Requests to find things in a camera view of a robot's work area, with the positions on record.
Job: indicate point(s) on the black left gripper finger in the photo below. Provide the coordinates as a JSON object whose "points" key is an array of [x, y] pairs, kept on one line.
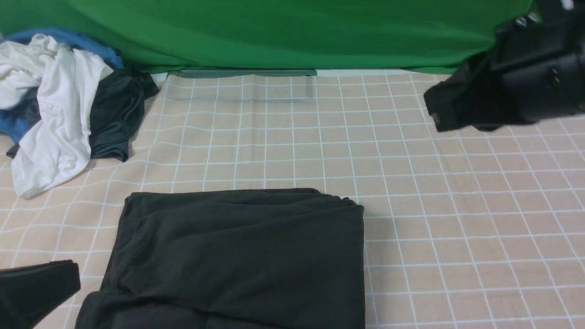
{"points": [[28, 294]]}

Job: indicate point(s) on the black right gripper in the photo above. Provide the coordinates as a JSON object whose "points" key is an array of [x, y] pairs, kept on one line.
{"points": [[534, 72]]}

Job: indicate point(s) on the dark gray long-sleeve shirt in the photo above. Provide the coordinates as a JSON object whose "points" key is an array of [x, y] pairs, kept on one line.
{"points": [[233, 259]]}

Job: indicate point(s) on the white crumpled shirt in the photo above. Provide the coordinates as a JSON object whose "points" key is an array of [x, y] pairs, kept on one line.
{"points": [[56, 148]]}

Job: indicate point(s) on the blue crumpled shirt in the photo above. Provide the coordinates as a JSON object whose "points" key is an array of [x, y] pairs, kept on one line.
{"points": [[87, 45]]}

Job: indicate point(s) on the dark teal crumpled shirt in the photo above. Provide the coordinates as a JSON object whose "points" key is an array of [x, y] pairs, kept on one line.
{"points": [[115, 117]]}

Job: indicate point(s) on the green backdrop cloth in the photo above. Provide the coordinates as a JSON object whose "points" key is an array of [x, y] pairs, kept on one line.
{"points": [[430, 36]]}

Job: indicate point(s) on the beige grid tablecloth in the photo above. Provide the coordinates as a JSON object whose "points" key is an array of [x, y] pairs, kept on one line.
{"points": [[464, 230]]}

